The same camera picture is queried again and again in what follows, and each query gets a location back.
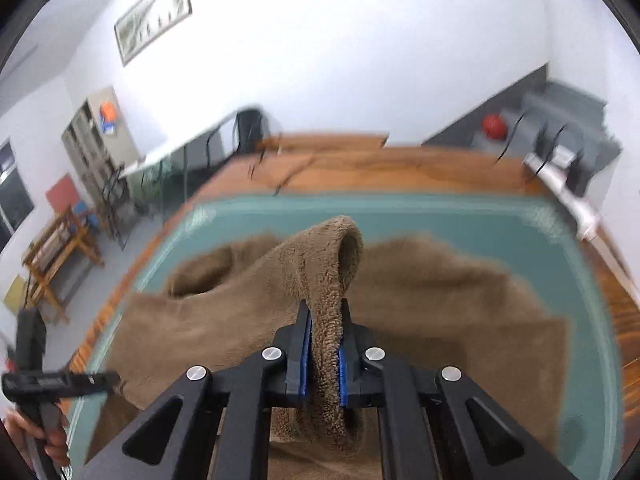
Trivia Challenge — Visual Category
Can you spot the grey stair platform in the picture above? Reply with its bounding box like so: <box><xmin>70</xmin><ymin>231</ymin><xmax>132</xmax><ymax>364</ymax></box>
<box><xmin>422</xmin><ymin>67</ymin><xmax>623</xmax><ymax>201</ymax></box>

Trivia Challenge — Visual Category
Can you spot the white power strip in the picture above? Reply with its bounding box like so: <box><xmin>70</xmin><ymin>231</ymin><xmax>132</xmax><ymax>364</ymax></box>
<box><xmin>522</xmin><ymin>152</ymin><xmax>601</xmax><ymax>241</ymax></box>

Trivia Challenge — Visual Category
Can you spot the glass top table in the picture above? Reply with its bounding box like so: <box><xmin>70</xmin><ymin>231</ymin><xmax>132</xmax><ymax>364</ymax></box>
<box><xmin>120</xmin><ymin>107</ymin><xmax>266</xmax><ymax>181</ymax></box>

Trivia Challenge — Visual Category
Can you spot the red board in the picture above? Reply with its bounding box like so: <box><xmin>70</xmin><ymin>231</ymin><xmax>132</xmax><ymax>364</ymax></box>
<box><xmin>45</xmin><ymin>174</ymin><xmax>81</xmax><ymax>218</ymax></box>

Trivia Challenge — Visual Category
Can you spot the grey metal cabinet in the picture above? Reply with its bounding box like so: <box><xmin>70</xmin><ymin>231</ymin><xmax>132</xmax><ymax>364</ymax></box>
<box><xmin>61</xmin><ymin>86</ymin><xmax>146</xmax><ymax>201</ymax></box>

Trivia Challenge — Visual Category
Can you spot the person's left hand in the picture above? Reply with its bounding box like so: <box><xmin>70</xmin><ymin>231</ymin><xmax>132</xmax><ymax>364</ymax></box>
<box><xmin>5</xmin><ymin>410</ymin><xmax>71</xmax><ymax>467</ymax></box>

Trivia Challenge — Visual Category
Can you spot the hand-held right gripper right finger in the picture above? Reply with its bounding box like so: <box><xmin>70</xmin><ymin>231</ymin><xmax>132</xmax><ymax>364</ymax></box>
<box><xmin>339</xmin><ymin>299</ymin><xmax>578</xmax><ymax>480</ymax></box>

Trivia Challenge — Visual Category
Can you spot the wooden chair with blue seat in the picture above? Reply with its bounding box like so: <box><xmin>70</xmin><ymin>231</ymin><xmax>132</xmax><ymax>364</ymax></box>
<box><xmin>70</xmin><ymin>200</ymin><xmax>103</xmax><ymax>243</ymax></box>

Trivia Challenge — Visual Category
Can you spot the framed wall picture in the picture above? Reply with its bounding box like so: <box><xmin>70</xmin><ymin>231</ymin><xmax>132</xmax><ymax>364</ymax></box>
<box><xmin>114</xmin><ymin>0</ymin><xmax>193</xmax><ymax>67</ymax></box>

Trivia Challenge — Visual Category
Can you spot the brown fleece sweater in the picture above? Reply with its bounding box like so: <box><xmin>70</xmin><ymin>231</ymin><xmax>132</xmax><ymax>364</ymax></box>
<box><xmin>82</xmin><ymin>215</ymin><xmax>571</xmax><ymax>480</ymax></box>

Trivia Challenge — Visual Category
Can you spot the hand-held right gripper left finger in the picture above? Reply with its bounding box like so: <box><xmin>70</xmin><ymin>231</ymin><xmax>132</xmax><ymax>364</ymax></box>
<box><xmin>80</xmin><ymin>299</ymin><xmax>313</xmax><ymax>480</ymax></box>

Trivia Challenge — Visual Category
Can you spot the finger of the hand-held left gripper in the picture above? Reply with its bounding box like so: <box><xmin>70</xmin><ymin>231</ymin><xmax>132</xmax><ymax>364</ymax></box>
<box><xmin>65</xmin><ymin>371</ymin><xmax>122</xmax><ymax>398</ymax></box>

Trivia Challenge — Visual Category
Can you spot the black metal chair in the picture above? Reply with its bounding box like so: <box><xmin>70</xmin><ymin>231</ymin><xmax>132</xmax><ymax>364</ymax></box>
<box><xmin>235</xmin><ymin>107</ymin><xmax>266</xmax><ymax>156</ymax></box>
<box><xmin>102</xmin><ymin>162</ymin><xmax>133</xmax><ymax>251</ymax></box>

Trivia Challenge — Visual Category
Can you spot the green table mat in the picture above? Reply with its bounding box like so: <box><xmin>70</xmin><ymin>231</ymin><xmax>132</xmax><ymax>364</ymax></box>
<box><xmin>65</xmin><ymin>194</ymin><xmax>623</xmax><ymax>480</ymax></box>

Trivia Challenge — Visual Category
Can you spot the black cable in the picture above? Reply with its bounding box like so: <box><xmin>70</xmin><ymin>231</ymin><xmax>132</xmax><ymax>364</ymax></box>
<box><xmin>247</xmin><ymin>140</ymin><xmax>321</xmax><ymax>196</ymax></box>
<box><xmin>492</xmin><ymin>110</ymin><xmax>526</xmax><ymax>166</ymax></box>

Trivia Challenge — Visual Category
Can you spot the dark window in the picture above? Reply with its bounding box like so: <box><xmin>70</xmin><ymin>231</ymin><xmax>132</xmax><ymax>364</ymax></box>
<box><xmin>0</xmin><ymin>137</ymin><xmax>36</xmax><ymax>246</ymax></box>

